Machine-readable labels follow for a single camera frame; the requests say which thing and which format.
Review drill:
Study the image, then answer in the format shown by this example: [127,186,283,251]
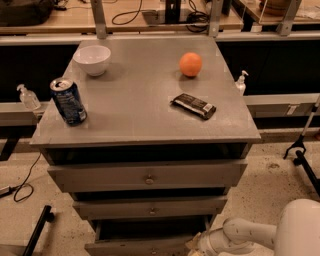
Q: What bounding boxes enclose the grey drawer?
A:
[73,196,227,220]
[48,159,248,192]
[85,215,211,256]

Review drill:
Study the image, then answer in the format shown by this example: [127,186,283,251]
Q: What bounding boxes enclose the orange fruit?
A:
[179,52,202,77]

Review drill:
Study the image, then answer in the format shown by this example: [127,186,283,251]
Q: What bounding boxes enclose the left clear sanitizer bottle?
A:
[17,84,41,111]

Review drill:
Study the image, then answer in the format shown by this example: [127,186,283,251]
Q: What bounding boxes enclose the black stand leg left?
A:
[22,205,55,256]

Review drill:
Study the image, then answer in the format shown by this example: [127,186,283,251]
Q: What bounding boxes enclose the black snack bar wrapper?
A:
[171,93,216,120]

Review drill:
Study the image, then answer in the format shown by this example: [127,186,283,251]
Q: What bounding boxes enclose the wooden desk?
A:
[0,0,244,36]

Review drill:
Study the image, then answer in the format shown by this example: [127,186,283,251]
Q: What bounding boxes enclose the right clear sanitizer bottle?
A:
[235,70,248,95]

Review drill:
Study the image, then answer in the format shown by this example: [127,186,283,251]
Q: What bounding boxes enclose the black floor cable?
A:
[0,152,42,203]

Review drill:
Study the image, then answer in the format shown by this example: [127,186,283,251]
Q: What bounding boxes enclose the white ceramic bowl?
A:
[73,45,111,76]

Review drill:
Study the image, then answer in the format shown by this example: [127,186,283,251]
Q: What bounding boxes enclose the grey bottom drawer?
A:
[85,215,211,256]

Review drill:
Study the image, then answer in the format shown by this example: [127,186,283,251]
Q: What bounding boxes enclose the grey middle drawer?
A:
[73,196,227,220]

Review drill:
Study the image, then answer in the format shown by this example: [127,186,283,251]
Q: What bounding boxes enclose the black bag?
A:
[0,0,54,27]

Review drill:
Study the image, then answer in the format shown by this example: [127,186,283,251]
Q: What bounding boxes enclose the black tripod leg right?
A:
[283,96,320,198]

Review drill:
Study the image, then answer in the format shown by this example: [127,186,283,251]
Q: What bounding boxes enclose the black desk cables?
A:
[111,0,211,34]

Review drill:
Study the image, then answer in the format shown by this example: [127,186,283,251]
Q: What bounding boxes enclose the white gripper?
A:
[185,230,223,256]

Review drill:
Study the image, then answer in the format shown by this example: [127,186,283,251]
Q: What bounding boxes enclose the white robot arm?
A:
[186,199,320,256]

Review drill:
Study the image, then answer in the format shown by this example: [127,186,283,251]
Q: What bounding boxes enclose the blue soda can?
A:
[50,77,87,126]

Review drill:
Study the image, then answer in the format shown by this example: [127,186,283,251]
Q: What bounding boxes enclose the grey wooden drawer cabinet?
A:
[29,34,262,256]

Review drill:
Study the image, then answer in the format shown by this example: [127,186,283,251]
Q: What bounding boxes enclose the clear sanitizer bottle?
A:
[235,70,248,95]
[17,84,41,111]

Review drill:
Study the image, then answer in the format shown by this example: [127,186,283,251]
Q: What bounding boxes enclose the grey top drawer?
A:
[48,159,248,192]

